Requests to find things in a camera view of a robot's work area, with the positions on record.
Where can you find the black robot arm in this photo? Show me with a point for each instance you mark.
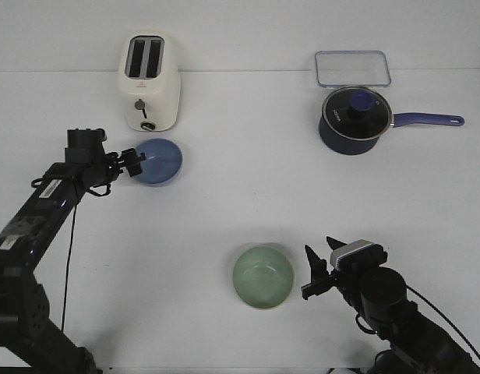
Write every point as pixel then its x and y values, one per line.
pixel 25 325
pixel 417 344

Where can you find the clear plastic container blue rim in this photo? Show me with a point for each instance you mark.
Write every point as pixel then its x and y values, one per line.
pixel 344 68

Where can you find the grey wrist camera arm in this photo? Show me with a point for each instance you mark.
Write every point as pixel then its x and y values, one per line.
pixel 358 251

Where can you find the glass pot lid blue knob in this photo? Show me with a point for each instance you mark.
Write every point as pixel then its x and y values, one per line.
pixel 357 113

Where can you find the blue bowl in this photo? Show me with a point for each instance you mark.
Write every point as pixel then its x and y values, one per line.
pixel 162 164

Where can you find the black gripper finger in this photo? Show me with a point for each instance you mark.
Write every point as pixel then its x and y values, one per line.
pixel 334 244
pixel 318 270
pixel 132 155
pixel 134 168

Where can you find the green bowl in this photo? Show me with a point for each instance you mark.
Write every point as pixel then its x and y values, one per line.
pixel 263 276

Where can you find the dark blue saucepan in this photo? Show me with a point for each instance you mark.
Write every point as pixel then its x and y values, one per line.
pixel 346 146

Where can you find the cream white toaster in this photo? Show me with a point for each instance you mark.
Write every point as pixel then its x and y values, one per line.
pixel 149 82

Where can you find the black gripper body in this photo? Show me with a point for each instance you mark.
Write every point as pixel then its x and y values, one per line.
pixel 375 292
pixel 85 150

